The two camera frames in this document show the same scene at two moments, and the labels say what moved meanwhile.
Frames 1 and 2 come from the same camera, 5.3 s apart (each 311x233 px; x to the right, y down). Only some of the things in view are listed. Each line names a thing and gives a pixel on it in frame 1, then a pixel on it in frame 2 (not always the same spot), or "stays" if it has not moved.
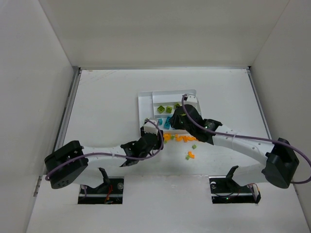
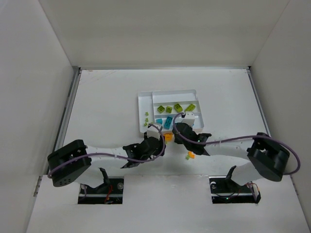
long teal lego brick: [167, 124] stays
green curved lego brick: [178, 104] stays
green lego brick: [161, 108] stays
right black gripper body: [178, 119] → [181, 128]
